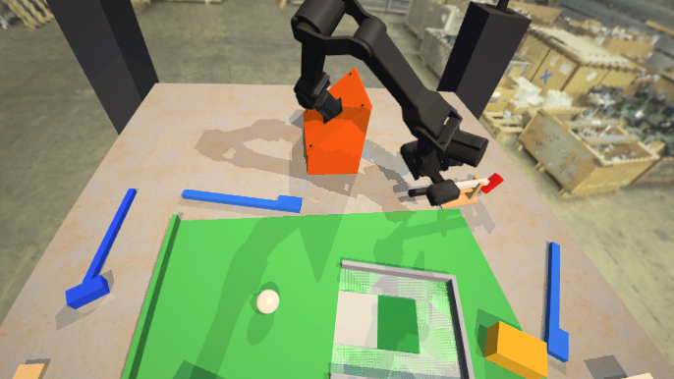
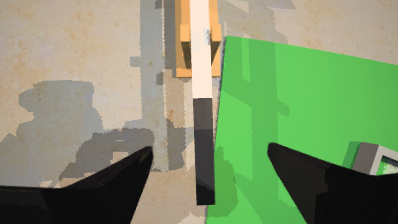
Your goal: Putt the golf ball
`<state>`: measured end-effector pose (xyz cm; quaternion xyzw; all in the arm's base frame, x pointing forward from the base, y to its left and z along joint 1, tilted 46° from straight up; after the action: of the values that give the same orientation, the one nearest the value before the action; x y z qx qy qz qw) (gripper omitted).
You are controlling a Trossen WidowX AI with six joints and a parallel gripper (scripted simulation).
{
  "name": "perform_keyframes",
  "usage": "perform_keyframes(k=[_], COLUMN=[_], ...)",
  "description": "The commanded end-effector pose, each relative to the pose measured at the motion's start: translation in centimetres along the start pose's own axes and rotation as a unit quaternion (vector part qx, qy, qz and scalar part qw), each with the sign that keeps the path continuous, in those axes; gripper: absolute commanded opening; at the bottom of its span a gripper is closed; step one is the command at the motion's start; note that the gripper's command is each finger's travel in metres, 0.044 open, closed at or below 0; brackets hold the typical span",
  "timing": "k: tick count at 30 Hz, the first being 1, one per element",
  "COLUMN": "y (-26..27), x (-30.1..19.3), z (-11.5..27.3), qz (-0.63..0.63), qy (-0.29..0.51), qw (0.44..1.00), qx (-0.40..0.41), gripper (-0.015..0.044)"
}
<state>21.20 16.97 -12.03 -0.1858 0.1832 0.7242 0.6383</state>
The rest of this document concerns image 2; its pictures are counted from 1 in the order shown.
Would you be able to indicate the red putter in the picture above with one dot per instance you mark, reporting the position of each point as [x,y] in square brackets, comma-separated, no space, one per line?
[202,102]

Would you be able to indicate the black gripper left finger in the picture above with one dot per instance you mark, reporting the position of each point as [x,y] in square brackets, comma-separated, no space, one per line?
[109,196]

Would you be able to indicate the green putting mat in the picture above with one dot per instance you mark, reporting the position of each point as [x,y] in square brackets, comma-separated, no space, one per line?
[320,103]

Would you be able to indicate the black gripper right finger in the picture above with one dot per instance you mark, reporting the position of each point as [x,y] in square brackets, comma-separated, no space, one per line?
[326,193]

